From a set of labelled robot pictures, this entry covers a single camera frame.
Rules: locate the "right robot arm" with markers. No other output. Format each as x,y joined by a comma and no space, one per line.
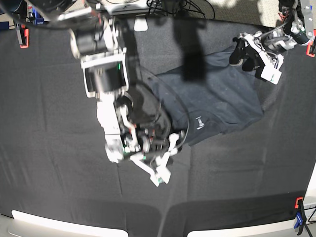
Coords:
96,40

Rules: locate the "red blue clamp near right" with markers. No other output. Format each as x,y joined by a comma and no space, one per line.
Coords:
301,220

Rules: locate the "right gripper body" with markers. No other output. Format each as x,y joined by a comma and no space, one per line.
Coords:
155,162

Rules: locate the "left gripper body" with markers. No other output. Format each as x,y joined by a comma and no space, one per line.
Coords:
272,61

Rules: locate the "red black clamp far left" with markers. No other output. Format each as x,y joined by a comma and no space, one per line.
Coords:
22,35

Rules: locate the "dark grey t-shirt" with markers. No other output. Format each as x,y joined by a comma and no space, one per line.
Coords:
208,97

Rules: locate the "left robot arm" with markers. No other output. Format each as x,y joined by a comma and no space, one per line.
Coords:
296,28

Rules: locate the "red clamp far right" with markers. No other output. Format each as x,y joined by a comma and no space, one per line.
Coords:
311,48

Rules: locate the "black table cloth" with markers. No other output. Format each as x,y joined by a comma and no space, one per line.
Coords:
53,162

